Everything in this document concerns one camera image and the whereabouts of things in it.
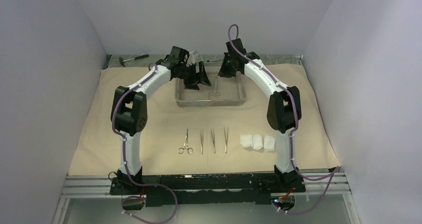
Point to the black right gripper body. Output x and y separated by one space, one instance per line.
227 68

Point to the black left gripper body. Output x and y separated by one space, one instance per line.
188 73

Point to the silver haemostat clamp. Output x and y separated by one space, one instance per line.
185 148
214 92

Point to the silver forceps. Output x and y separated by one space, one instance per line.
226 133
202 141
213 140

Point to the beige wrapping cloth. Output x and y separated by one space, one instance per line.
99 148

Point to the black-handled claw hammer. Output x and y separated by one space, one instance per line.
123 62

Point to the white gauze pad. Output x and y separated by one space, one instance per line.
257 142
246 140

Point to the white gauze square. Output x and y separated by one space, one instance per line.
269 143

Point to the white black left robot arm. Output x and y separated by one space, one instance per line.
129 109

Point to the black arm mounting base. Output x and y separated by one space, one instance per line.
159 190

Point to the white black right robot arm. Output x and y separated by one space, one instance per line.
284 106

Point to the metal mesh instrument tray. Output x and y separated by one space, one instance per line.
232 90

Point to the aluminium rail frame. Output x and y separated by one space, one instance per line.
97 187

